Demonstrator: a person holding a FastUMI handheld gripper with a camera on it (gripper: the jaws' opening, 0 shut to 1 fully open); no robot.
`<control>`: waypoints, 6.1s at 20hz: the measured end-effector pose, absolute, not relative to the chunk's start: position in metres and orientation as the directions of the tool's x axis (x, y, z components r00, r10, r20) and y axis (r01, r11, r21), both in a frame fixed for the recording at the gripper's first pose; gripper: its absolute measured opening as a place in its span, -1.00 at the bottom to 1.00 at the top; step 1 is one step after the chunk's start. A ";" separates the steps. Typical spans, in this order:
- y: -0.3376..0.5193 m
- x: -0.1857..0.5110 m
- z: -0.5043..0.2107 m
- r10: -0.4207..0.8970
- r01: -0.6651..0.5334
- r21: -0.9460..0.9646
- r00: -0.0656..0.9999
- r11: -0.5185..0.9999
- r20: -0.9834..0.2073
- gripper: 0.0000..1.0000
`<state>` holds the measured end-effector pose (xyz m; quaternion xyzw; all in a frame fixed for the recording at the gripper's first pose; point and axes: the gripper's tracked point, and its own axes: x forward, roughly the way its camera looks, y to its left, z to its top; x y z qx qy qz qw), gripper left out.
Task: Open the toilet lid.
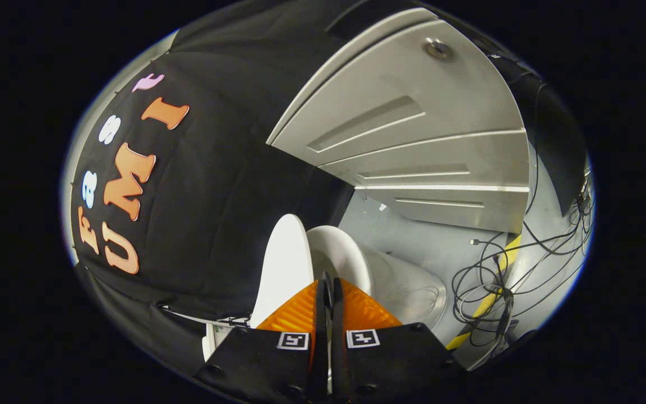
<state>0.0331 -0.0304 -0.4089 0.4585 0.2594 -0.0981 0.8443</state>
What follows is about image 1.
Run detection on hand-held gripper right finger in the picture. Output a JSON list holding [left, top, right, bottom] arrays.
[[331, 278, 468, 404]]

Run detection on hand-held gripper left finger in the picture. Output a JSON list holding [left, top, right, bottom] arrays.
[[194, 272, 331, 404]]

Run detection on black backdrop cloth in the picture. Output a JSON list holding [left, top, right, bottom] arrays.
[[70, 0, 588, 388]]

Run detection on white toilet lid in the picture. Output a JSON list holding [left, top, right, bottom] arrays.
[[250, 213, 316, 329]]

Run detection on white drawer cabinet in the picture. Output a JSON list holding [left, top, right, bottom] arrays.
[[267, 8, 530, 234]]

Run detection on white toilet bowl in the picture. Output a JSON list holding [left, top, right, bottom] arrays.
[[306, 226, 448, 333]]

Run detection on yellow floor strip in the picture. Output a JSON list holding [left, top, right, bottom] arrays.
[[446, 235, 523, 351]]

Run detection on black floor cables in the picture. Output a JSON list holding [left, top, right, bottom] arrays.
[[451, 163, 596, 350]]

